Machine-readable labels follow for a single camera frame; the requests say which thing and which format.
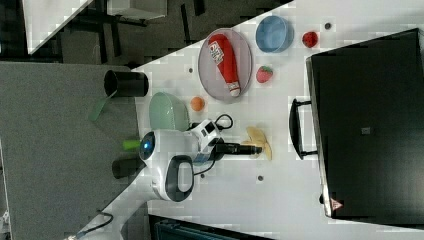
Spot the black cylinder lower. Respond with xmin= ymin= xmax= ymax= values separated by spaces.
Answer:
xmin=112 ymin=158 xmax=145 ymax=179

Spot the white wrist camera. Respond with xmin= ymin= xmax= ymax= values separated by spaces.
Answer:
xmin=192 ymin=119 xmax=221 ymax=152

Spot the large green bowl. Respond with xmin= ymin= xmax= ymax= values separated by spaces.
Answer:
xmin=149 ymin=92 xmax=190 ymax=131

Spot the green mug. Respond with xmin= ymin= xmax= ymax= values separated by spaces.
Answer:
xmin=193 ymin=153 xmax=213 ymax=166

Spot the black cylinder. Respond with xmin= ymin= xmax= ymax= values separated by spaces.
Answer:
xmin=104 ymin=70 xmax=149 ymax=97
xmin=112 ymin=158 xmax=145 ymax=179

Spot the red strawberry toy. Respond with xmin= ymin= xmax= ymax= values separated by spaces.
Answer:
xmin=256 ymin=66 xmax=273 ymax=83

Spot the black oven handle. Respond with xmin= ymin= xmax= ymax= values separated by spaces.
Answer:
xmin=289 ymin=99 xmax=318 ymax=160

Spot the peeled yellow banana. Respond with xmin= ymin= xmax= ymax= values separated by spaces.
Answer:
xmin=241 ymin=126 xmax=272 ymax=161

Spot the grey oval plate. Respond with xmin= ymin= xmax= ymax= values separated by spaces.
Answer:
xmin=198 ymin=28 xmax=252 ymax=103

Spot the green tape piece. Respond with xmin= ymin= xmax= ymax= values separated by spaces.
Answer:
xmin=122 ymin=140 xmax=140 ymax=150

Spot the white table corner background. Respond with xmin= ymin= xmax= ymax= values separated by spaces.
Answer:
xmin=21 ymin=0 xmax=93 ymax=55

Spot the blue bowl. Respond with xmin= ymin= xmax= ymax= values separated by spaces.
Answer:
xmin=255 ymin=16 xmax=294 ymax=53

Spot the red round fruit toy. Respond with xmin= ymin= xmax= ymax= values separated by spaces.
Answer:
xmin=302 ymin=31 xmax=318 ymax=48

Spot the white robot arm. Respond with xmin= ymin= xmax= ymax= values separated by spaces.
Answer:
xmin=64 ymin=129 xmax=262 ymax=240

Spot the red ketchup bottle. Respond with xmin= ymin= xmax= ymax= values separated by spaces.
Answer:
xmin=208 ymin=34 xmax=241 ymax=97

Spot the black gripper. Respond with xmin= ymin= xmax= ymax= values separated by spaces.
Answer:
xmin=211 ymin=143 xmax=262 ymax=161

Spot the small orange fruit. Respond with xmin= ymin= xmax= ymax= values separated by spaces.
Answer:
xmin=190 ymin=96 xmax=205 ymax=112

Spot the black cylinder upper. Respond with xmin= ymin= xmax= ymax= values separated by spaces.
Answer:
xmin=104 ymin=70 xmax=149 ymax=97

